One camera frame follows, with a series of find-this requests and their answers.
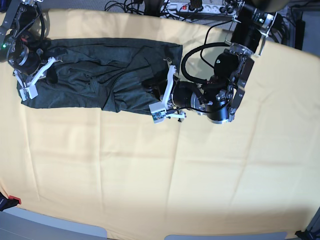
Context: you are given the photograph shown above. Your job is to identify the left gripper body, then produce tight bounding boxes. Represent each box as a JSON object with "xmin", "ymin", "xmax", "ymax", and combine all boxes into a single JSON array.
[{"xmin": 159, "ymin": 58, "xmax": 200, "ymax": 122}]

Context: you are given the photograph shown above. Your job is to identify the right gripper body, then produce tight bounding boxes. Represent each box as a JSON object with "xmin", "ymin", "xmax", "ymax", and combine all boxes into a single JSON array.
[{"xmin": 12, "ymin": 48, "xmax": 63, "ymax": 89}]

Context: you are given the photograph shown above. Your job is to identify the dark teal long-sleeve shirt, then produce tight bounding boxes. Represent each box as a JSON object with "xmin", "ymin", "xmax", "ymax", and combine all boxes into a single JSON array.
[{"xmin": 22, "ymin": 37, "xmax": 183, "ymax": 115}]

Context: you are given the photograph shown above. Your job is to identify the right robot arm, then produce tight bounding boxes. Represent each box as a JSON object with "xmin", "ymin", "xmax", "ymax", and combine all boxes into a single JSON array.
[{"xmin": 0, "ymin": 0, "xmax": 60, "ymax": 94}]

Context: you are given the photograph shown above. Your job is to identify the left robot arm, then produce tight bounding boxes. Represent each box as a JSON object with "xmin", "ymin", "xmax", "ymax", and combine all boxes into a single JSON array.
[{"xmin": 147, "ymin": 0, "xmax": 288, "ymax": 124}]

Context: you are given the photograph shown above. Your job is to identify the white power strip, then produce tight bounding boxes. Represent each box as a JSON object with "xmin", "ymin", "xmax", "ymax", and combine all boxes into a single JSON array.
[{"xmin": 163, "ymin": 2, "xmax": 225, "ymax": 15}]

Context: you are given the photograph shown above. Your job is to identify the yellow table cover cloth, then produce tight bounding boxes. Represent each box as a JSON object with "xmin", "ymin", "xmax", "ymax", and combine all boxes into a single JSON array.
[{"xmin": 0, "ymin": 8, "xmax": 320, "ymax": 240}]

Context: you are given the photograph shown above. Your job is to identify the red and black clamp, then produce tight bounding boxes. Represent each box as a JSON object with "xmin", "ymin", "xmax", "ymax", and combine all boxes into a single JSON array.
[{"xmin": 0, "ymin": 193, "xmax": 22, "ymax": 212}]

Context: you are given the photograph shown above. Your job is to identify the black corner clamp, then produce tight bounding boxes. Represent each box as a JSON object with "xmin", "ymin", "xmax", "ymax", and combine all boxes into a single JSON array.
[{"xmin": 295, "ymin": 230, "xmax": 320, "ymax": 240}]

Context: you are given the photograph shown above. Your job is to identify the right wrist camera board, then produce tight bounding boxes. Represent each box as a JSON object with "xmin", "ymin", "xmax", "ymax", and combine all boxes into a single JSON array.
[{"xmin": 19, "ymin": 85, "xmax": 38, "ymax": 101}]

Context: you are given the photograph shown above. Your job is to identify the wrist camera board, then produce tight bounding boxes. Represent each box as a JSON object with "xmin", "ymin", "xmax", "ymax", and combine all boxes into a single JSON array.
[
  {"xmin": 149, "ymin": 102, "xmax": 167, "ymax": 124},
  {"xmin": 19, "ymin": 85, "xmax": 38, "ymax": 101}
]

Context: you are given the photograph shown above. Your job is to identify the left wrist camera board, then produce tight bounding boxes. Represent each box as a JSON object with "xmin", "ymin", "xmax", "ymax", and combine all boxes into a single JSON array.
[{"xmin": 149, "ymin": 102, "xmax": 167, "ymax": 124}]

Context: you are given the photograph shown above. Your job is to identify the tangled black cables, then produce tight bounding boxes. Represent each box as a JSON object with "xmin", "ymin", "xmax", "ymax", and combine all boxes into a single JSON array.
[{"xmin": 103, "ymin": 0, "xmax": 166, "ymax": 17}]

